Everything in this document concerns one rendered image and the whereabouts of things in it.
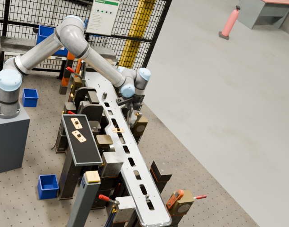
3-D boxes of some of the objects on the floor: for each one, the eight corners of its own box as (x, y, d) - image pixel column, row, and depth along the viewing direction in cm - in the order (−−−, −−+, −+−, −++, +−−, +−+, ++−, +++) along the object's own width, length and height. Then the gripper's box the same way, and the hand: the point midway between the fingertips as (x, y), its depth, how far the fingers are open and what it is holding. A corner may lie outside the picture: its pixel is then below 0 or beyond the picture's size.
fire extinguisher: (223, 40, 717) (239, 9, 679) (214, 33, 732) (228, 2, 694) (232, 40, 735) (247, 10, 697) (222, 33, 750) (237, 3, 712)
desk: (280, 29, 920) (295, 3, 879) (251, 29, 834) (266, 1, 794) (260, 16, 956) (274, -9, 915) (230, 15, 870) (244, -12, 830)
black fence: (124, 138, 380) (178, 2, 292) (-95, 140, 288) (-113, -56, 200) (120, 129, 390) (171, -5, 302) (-93, 129, 297) (-109, -63, 210)
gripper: (150, 102, 206) (138, 128, 217) (138, 83, 219) (128, 107, 230) (137, 102, 202) (126, 127, 213) (126, 82, 215) (116, 106, 226)
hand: (123, 117), depth 220 cm, fingers open, 14 cm apart
